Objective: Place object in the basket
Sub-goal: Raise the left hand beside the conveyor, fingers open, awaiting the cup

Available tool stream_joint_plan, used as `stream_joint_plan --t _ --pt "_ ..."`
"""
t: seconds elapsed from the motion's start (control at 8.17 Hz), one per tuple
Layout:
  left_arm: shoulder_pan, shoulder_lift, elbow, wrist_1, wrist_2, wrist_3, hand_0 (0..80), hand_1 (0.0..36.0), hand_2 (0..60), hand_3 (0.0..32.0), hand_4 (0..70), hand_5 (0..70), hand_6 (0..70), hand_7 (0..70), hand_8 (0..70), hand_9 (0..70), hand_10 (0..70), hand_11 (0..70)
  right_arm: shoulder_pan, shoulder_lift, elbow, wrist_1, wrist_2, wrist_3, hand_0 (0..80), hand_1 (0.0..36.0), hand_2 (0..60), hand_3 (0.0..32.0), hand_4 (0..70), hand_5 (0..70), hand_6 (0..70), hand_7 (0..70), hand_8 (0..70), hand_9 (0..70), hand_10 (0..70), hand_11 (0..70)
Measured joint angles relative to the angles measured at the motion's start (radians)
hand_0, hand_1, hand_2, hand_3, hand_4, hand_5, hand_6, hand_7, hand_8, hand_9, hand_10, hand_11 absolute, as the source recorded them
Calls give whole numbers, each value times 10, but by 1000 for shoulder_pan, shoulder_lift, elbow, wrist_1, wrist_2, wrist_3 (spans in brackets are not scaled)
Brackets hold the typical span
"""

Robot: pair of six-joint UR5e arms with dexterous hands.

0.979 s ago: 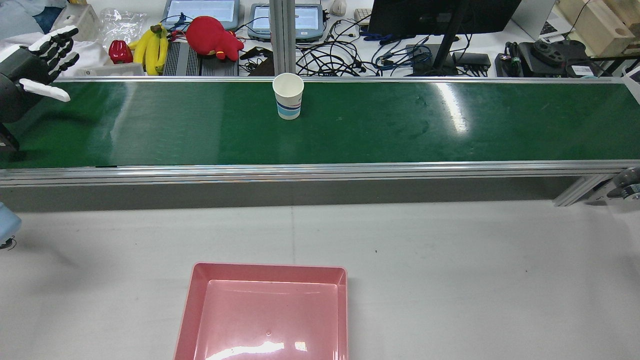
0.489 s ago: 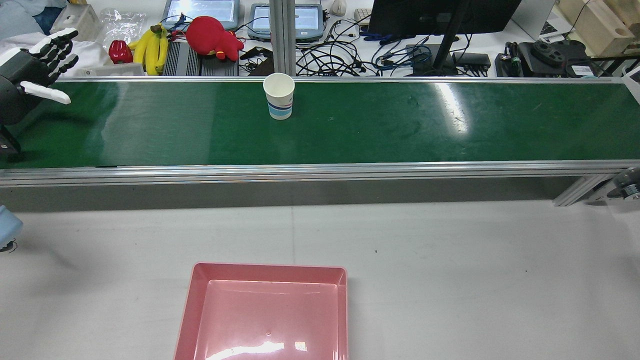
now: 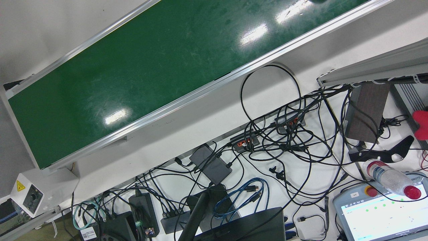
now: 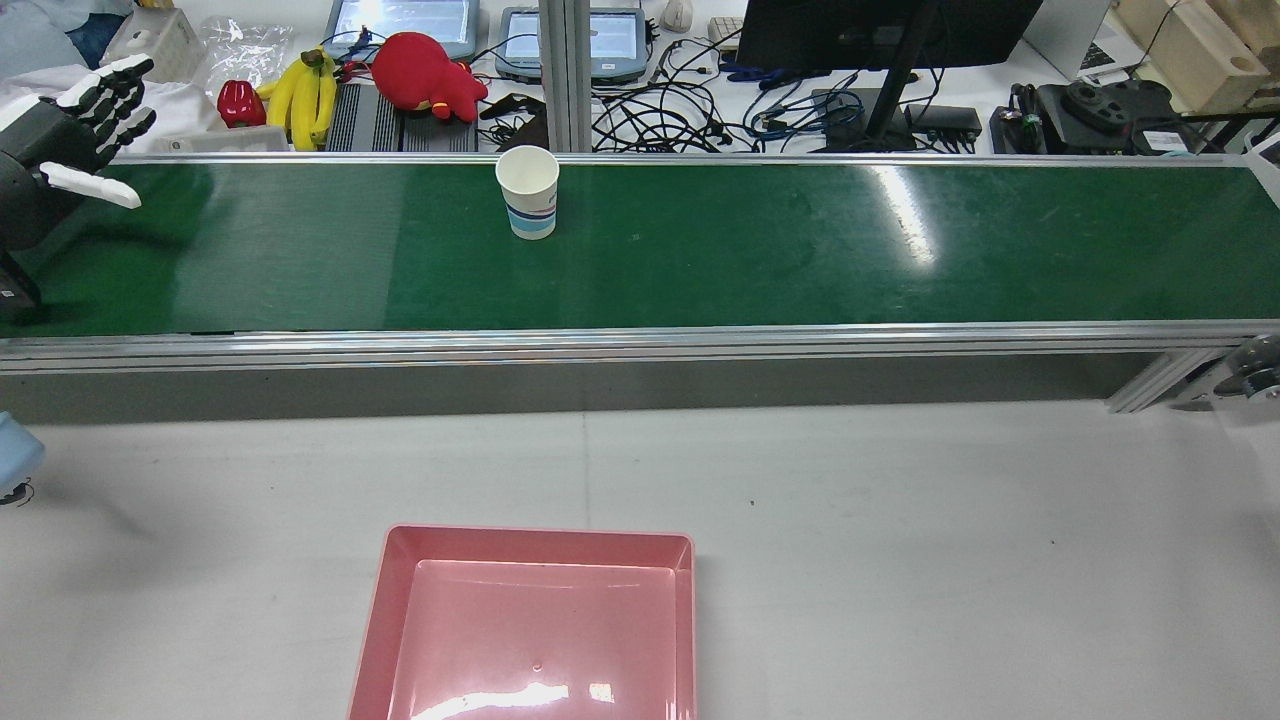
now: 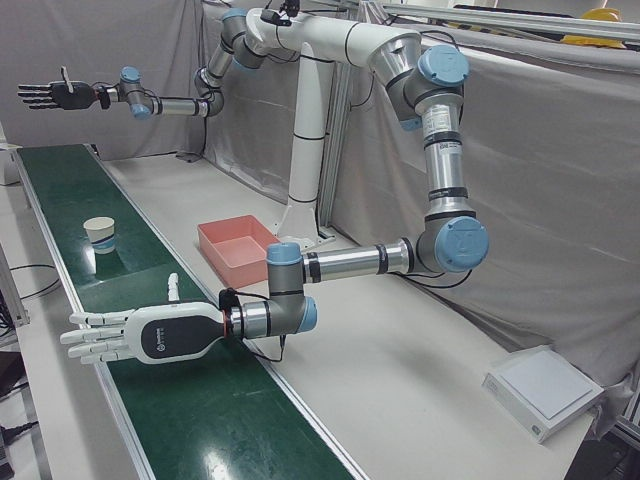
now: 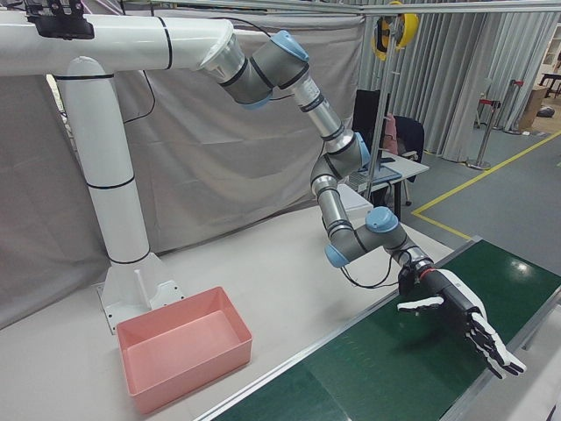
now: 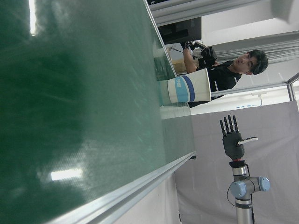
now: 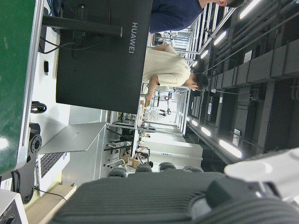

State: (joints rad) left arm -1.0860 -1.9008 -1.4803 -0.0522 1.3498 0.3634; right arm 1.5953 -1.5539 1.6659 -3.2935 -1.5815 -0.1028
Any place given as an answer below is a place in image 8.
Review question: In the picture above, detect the grey metal cabinet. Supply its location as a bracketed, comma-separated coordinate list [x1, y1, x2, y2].
[61, 122, 108, 185]

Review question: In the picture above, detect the white conveyor control box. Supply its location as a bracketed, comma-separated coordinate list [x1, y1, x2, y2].
[0, 189, 28, 224]

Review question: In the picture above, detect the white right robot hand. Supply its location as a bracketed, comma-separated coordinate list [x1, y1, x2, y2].
[50, 147, 299, 224]

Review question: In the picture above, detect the person in navy shirt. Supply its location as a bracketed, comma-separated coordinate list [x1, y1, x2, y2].
[149, 0, 245, 35]

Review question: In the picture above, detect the person in beige shirt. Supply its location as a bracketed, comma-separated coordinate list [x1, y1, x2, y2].
[141, 44, 209, 103]

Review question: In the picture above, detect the coiled black cable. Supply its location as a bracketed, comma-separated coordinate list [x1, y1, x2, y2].
[30, 101, 47, 115]

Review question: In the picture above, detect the black Huawei monitor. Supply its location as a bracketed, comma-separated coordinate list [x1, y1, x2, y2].
[55, 0, 154, 115]

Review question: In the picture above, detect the black flange bracket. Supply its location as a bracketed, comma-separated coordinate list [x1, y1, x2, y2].
[16, 123, 43, 205]

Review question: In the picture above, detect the black monitor stand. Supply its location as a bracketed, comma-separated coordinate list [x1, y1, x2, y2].
[42, 15, 123, 38]

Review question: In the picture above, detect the green conveyor belt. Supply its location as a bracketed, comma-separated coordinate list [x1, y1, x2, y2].
[0, 0, 45, 176]

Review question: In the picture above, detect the silver laptop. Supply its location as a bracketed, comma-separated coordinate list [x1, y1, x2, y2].
[36, 122, 107, 185]

